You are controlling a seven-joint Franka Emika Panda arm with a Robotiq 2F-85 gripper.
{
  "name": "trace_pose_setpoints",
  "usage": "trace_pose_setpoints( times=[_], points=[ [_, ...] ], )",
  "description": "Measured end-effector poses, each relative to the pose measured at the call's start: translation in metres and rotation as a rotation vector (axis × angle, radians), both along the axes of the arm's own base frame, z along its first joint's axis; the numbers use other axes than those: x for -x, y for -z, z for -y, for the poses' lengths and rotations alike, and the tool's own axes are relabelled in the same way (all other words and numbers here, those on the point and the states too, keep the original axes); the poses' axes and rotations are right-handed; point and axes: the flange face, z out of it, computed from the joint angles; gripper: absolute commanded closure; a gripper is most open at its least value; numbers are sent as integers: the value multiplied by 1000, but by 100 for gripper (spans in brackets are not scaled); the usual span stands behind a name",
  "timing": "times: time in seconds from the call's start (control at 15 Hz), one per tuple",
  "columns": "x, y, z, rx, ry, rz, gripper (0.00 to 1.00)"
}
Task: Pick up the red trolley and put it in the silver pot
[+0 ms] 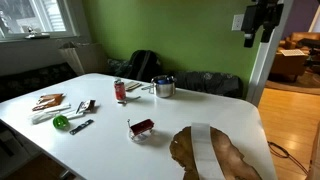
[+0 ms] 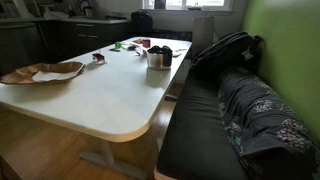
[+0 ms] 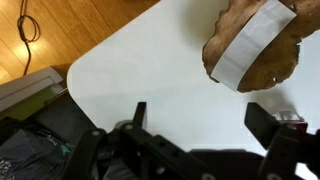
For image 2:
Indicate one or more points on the silver pot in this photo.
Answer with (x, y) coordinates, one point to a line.
(155, 61)

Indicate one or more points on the red soda can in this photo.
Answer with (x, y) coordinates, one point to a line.
(146, 43)

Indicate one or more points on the brown wooden object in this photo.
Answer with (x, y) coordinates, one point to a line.
(137, 41)

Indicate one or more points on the black bench cushion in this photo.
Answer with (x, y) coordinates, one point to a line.
(196, 133)

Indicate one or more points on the dark patterned bench cushion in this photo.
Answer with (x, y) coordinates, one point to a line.
(173, 35)

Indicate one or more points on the black flat strip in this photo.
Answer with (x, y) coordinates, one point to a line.
(115, 50)

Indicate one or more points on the green plastic ball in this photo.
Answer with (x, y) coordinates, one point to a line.
(118, 44)

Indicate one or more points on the black bag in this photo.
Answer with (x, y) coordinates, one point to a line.
(141, 22)

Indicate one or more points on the black backpack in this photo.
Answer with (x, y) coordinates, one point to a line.
(226, 50)

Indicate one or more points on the grey table leg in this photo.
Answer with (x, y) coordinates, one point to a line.
(108, 158)

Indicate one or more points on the white framed window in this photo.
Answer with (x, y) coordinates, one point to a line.
(186, 3)

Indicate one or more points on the dark kitchen cabinet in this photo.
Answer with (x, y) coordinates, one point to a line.
(86, 35)

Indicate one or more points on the steel kettle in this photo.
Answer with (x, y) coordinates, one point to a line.
(87, 10)

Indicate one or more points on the dark floral blanket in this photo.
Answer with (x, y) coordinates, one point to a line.
(266, 120)

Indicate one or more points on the dark dishwasher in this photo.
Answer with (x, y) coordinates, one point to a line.
(18, 46)

